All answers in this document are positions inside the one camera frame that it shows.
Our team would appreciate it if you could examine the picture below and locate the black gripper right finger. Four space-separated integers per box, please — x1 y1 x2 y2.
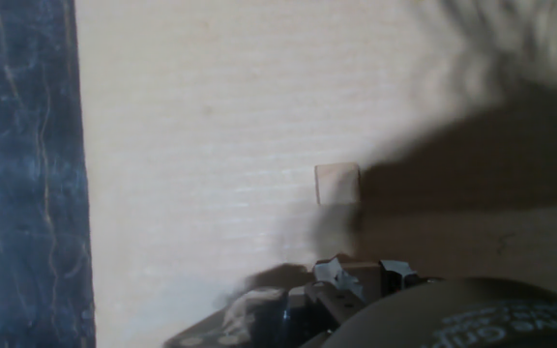
379 259 425 296

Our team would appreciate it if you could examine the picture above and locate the brown cardboard sheet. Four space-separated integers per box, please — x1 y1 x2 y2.
73 0 557 348

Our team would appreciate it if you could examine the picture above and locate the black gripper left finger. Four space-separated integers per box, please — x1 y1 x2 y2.
302 258 367 326

